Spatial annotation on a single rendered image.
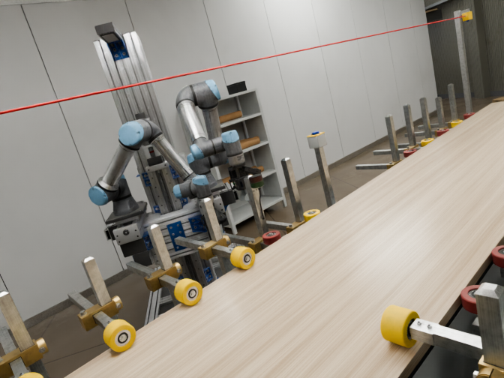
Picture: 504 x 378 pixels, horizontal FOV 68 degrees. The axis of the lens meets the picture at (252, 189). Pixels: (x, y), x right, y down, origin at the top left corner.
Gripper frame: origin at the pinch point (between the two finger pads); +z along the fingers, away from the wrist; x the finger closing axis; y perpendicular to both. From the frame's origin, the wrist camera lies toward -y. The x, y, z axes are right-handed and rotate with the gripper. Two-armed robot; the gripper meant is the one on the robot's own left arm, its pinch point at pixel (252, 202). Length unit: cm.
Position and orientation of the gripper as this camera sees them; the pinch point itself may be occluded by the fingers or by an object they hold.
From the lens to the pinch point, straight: 181.6
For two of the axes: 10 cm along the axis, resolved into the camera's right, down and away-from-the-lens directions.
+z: 2.6, 9.4, 2.4
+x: 6.4, 0.2, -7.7
